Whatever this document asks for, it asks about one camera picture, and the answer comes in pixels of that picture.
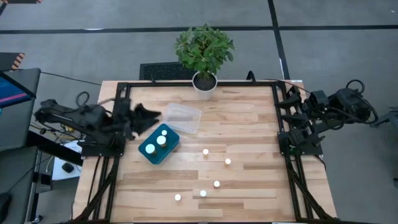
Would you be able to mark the black computer mouse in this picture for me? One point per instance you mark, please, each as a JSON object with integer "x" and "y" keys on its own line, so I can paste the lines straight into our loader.
{"x": 67, "y": 167}

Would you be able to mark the black aluminium table frame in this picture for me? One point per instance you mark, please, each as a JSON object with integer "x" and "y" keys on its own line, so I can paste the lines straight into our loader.
{"x": 155, "y": 84}

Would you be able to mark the black yellow striped ramp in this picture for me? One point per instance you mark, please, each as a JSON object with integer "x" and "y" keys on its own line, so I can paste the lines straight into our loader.
{"x": 12, "y": 60}

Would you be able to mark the green pill bottle white cap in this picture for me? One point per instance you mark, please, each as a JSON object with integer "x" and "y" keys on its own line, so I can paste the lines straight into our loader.
{"x": 203, "y": 193}

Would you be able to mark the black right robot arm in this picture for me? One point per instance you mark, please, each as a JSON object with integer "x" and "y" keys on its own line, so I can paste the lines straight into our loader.
{"x": 351, "y": 102}

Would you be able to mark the computer monitor blue screen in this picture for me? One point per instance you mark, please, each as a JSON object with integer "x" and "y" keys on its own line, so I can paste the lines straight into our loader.
{"x": 12, "y": 90}

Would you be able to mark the small white ball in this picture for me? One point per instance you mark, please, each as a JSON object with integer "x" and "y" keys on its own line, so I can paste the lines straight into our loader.
{"x": 177, "y": 197}

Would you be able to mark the white mouse pad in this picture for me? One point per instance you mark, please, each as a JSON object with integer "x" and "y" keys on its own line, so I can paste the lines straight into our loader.
{"x": 59, "y": 174}

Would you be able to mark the white plant pot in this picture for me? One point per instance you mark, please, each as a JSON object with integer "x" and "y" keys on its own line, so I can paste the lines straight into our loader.
{"x": 204, "y": 93}

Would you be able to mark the orange pill bottle white cap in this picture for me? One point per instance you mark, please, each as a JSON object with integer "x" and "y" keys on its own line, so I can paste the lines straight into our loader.
{"x": 228, "y": 161}
{"x": 216, "y": 183}
{"x": 205, "y": 151}

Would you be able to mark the green potted plant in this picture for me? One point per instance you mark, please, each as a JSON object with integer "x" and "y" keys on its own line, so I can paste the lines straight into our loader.
{"x": 203, "y": 49}

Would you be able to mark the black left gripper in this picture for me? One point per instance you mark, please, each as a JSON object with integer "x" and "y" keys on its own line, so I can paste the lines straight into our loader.
{"x": 124, "y": 118}

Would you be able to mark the small labelled pill bottle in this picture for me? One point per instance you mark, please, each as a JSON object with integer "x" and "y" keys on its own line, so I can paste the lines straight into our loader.
{"x": 164, "y": 132}

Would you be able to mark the black perforated floor mat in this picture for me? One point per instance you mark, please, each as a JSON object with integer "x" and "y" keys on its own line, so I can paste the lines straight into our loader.
{"x": 161, "y": 71}

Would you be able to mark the blue-green plastic bin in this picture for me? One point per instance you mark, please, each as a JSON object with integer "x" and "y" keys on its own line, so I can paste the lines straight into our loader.
{"x": 172, "y": 139}

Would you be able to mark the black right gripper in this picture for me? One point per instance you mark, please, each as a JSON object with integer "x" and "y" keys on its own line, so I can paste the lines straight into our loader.
{"x": 311, "y": 114}

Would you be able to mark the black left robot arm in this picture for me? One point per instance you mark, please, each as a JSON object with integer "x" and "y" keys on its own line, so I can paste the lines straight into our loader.
{"x": 77, "y": 119}

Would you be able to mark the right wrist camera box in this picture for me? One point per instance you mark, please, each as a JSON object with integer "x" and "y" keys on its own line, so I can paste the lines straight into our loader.
{"x": 317, "y": 99}

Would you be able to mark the grey metal stand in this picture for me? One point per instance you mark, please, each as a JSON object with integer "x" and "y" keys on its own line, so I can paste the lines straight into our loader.
{"x": 385, "y": 118}

